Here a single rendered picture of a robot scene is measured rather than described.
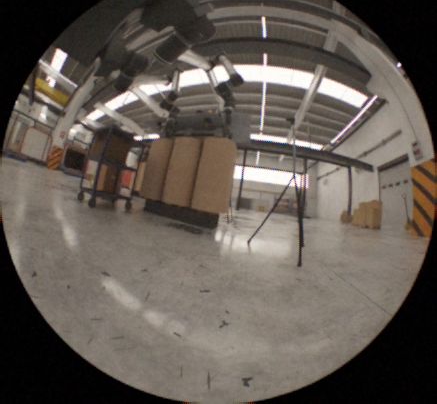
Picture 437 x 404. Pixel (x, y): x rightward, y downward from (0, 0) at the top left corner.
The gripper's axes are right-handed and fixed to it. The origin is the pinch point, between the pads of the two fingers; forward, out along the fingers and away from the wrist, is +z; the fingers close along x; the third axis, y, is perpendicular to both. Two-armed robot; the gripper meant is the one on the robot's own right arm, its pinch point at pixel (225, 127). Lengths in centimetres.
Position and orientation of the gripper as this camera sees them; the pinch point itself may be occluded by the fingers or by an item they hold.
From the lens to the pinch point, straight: 118.5
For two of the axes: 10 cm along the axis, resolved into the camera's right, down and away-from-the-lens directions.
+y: 9.2, 1.0, -3.9
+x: 3.7, 1.8, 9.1
